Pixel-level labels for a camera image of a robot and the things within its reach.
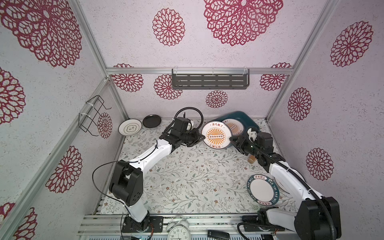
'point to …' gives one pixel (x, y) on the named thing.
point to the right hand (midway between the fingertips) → (231, 138)
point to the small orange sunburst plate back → (237, 128)
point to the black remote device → (218, 234)
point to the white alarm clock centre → (178, 229)
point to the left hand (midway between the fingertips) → (205, 139)
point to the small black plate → (151, 121)
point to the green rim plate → (263, 190)
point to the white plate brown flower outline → (130, 127)
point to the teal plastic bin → (246, 121)
